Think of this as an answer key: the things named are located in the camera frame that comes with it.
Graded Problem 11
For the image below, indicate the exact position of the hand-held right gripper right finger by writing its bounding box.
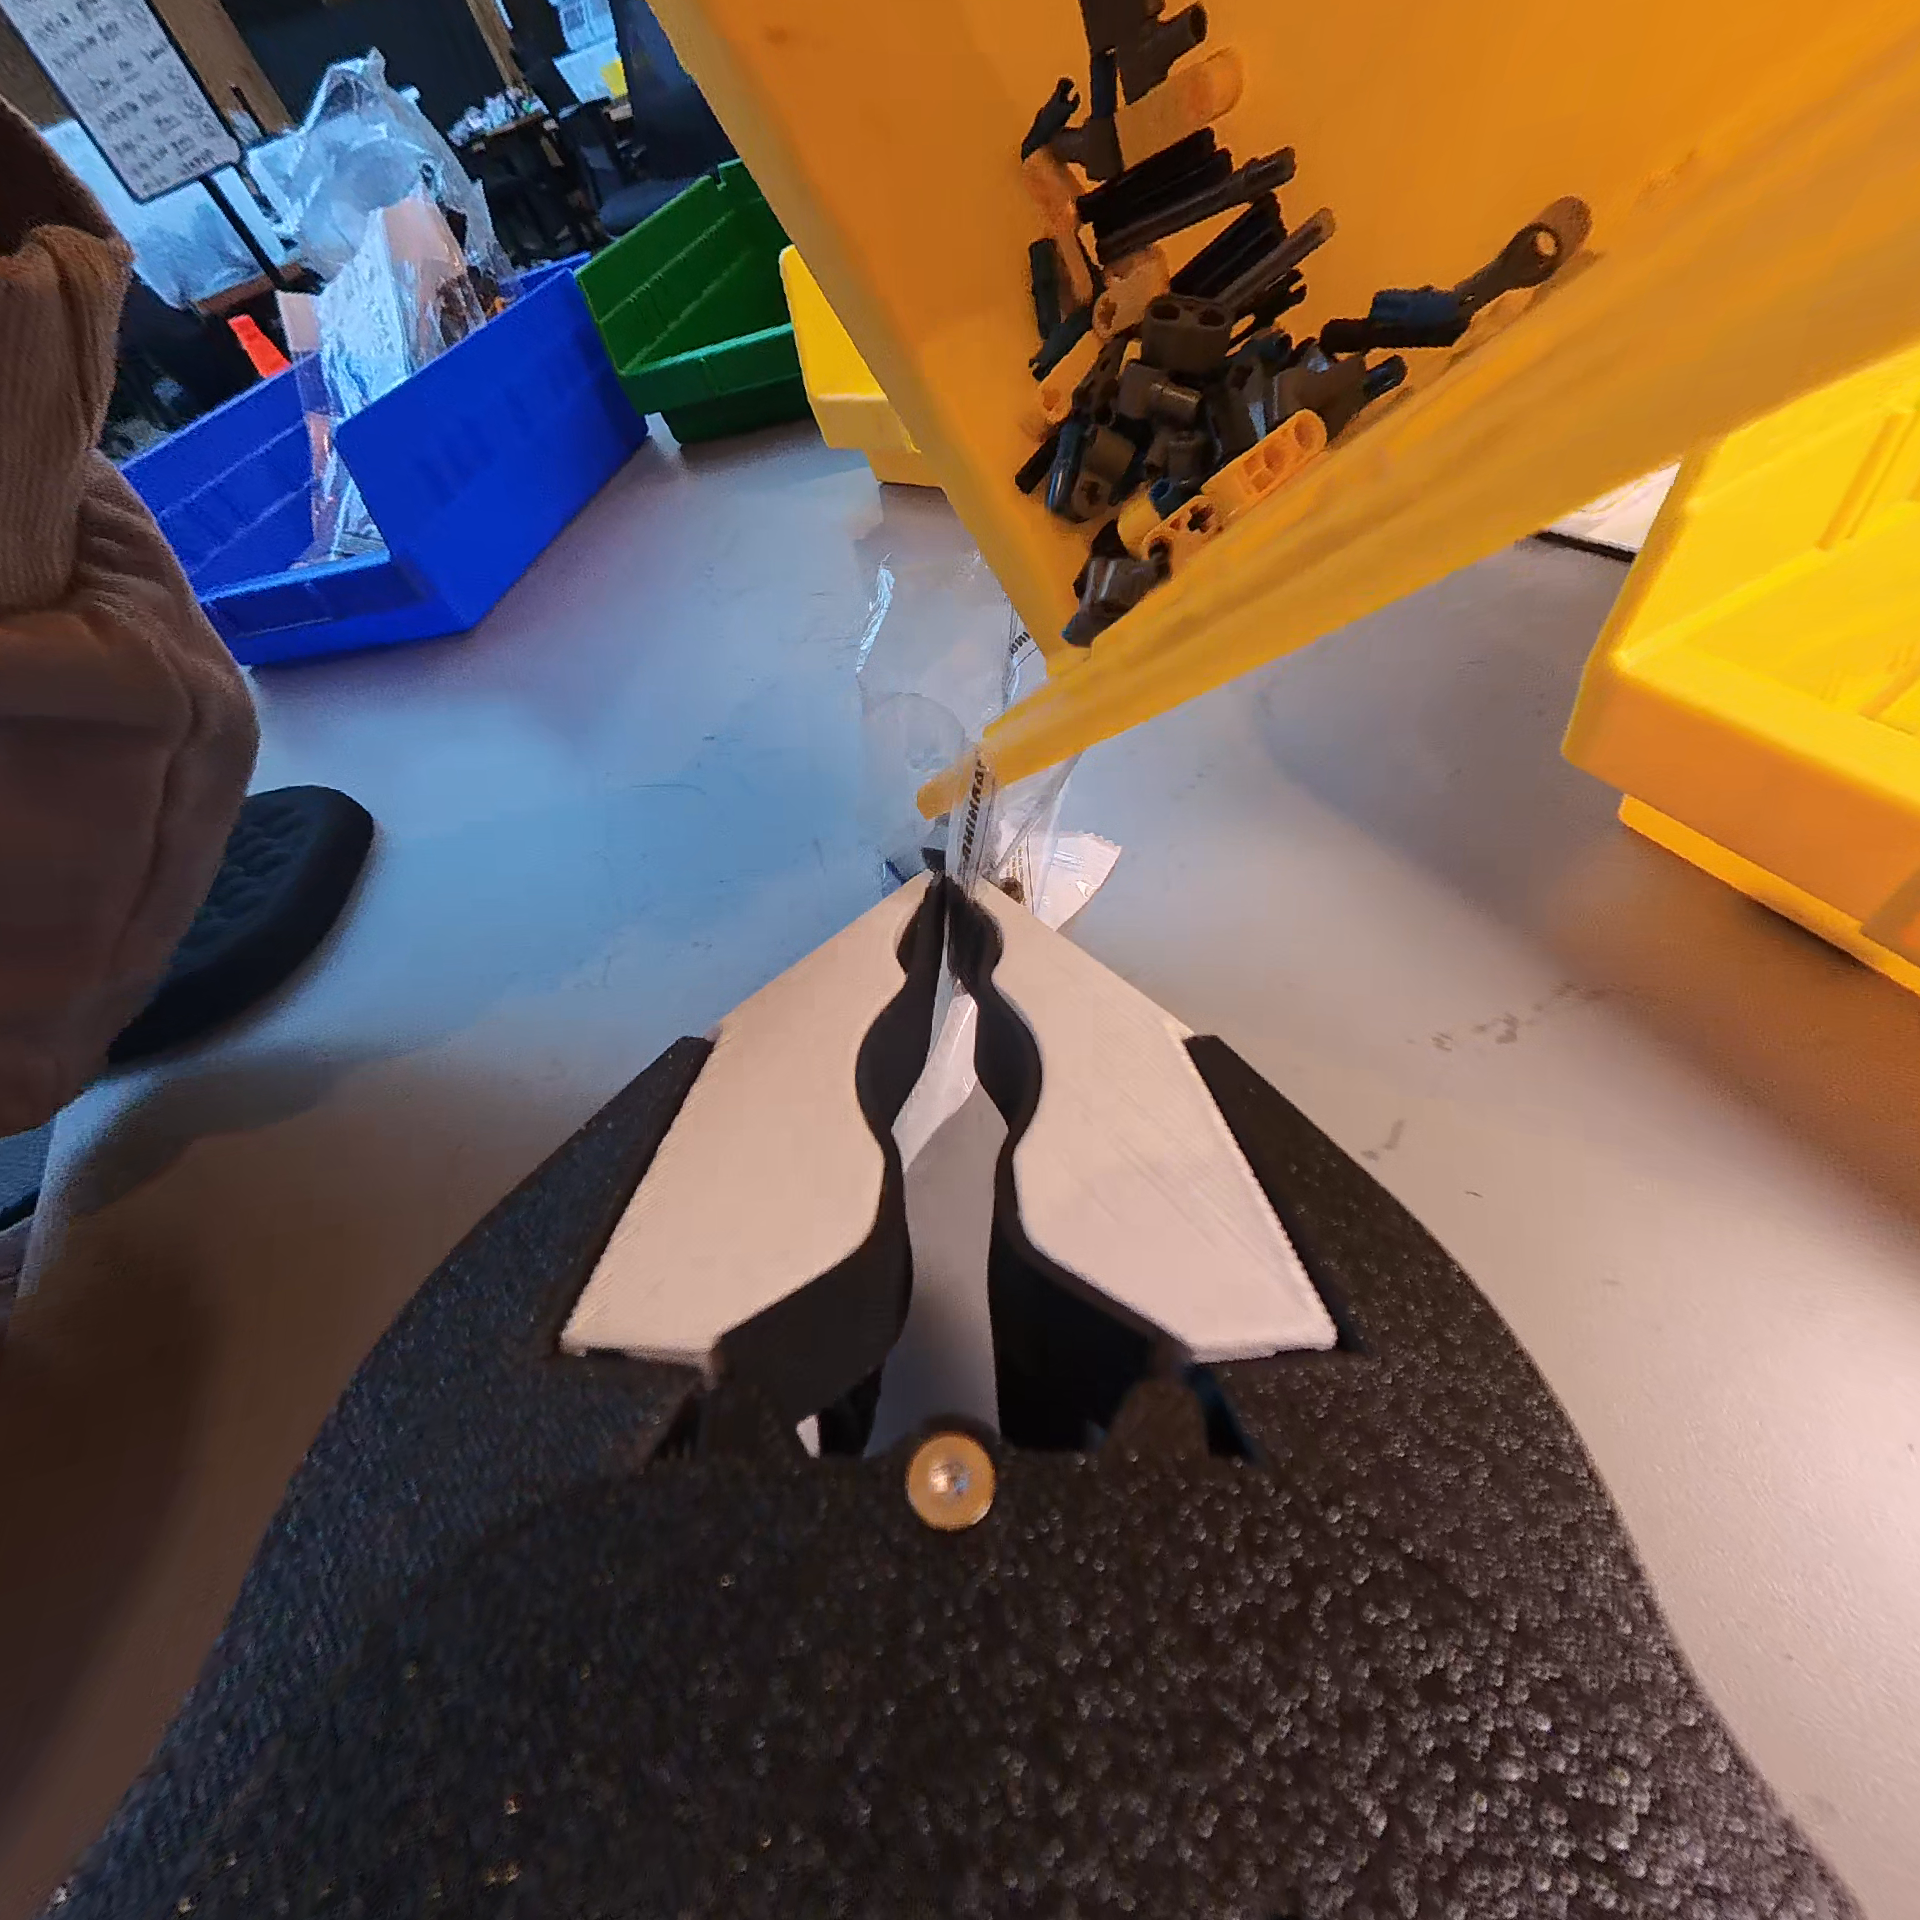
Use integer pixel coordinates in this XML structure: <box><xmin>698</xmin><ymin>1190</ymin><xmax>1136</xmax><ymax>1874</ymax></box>
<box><xmin>955</xmin><ymin>885</ymin><xmax>1338</xmax><ymax>1447</ymax></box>

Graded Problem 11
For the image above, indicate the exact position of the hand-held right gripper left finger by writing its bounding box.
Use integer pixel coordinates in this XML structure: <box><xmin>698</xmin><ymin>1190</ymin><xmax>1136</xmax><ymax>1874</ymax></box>
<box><xmin>558</xmin><ymin>877</ymin><xmax>951</xmax><ymax>1443</ymax></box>

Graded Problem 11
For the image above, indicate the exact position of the clear plastic bag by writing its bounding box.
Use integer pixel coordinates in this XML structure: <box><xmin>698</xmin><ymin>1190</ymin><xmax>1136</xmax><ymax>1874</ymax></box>
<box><xmin>855</xmin><ymin>554</ymin><xmax>1122</xmax><ymax>1158</ymax></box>

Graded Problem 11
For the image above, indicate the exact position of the blue plastic bin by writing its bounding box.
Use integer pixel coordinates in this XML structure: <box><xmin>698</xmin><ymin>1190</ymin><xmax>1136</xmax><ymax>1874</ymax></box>
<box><xmin>120</xmin><ymin>254</ymin><xmax>651</xmax><ymax>671</ymax></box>

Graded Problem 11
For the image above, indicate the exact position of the yellow plastic bin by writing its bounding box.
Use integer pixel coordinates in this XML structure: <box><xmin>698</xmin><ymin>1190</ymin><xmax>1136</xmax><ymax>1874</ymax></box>
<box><xmin>1560</xmin><ymin>344</ymin><xmax>1920</xmax><ymax>993</ymax></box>
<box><xmin>644</xmin><ymin>0</ymin><xmax>1920</xmax><ymax>821</ymax></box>
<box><xmin>781</xmin><ymin>246</ymin><xmax>940</xmax><ymax>490</ymax></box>

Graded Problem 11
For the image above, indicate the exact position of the clear bag of grey parts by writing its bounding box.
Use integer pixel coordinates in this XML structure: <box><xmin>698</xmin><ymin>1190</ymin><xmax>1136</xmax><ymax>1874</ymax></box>
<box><xmin>247</xmin><ymin>52</ymin><xmax>521</xmax><ymax>302</ymax></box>

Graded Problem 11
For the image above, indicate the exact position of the person's left forearm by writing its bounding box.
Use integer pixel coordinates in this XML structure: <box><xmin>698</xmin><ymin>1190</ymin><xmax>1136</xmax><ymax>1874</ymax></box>
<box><xmin>0</xmin><ymin>91</ymin><xmax>264</xmax><ymax>1141</ymax></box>

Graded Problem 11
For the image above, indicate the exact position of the grey desk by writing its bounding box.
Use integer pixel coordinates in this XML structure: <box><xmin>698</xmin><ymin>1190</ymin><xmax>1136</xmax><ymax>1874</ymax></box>
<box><xmin>0</xmin><ymin>421</ymin><xmax>1920</xmax><ymax>1920</ymax></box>

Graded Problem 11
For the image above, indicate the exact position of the black chair armrest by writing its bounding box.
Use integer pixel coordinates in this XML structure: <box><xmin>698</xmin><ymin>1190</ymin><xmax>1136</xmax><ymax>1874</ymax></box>
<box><xmin>112</xmin><ymin>786</ymin><xmax>378</xmax><ymax>1069</ymax></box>

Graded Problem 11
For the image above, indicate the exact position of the pile of small mixed pieces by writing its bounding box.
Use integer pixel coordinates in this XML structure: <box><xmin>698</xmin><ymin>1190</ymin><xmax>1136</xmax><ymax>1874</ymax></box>
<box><xmin>1012</xmin><ymin>0</ymin><xmax>1592</xmax><ymax>648</ymax></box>

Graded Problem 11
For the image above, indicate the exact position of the green plastic bin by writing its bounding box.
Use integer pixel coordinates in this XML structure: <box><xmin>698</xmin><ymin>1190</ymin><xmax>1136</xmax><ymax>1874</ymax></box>
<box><xmin>576</xmin><ymin>157</ymin><xmax>812</xmax><ymax>444</ymax></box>

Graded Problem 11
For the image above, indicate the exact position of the whiteboard sign on stand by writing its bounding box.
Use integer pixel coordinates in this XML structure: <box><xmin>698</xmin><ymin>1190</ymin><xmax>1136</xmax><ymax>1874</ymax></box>
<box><xmin>0</xmin><ymin>0</ymin><xmax>302</xmax><ymax>289</ymax></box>

